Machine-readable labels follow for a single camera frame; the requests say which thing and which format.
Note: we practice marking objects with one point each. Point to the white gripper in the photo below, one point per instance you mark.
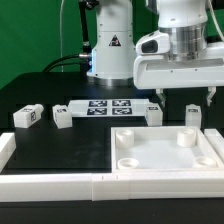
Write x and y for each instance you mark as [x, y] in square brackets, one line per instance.
[152, 68]

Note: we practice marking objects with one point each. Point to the white marker sheet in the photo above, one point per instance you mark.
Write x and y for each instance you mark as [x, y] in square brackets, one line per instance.
[108, 107]

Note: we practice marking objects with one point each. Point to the white U-shaped fence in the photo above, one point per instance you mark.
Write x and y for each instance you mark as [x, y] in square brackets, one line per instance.
[111, 186]

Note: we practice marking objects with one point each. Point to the white square tabletop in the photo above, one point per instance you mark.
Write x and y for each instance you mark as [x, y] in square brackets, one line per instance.
[166, 148]

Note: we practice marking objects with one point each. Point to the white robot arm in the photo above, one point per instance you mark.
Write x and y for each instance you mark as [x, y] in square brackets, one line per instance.
[176, 55]

